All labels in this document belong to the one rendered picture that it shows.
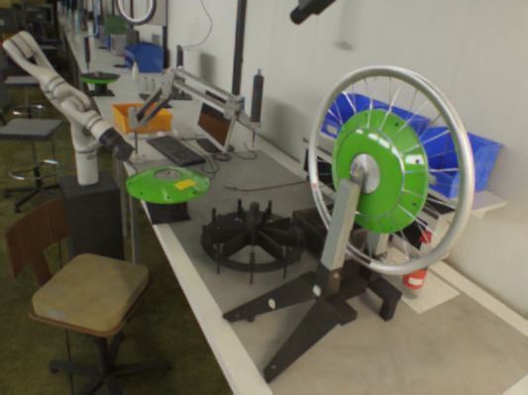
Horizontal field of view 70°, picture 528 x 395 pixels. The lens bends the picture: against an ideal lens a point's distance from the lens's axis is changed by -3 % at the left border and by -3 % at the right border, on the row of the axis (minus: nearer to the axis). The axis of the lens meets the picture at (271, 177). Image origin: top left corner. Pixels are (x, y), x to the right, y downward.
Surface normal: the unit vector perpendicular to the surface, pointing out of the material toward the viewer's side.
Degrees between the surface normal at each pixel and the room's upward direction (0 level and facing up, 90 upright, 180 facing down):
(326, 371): 0
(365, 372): 0
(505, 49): 90
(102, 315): 0
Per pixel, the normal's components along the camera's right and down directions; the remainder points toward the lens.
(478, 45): -0.87, 0.11
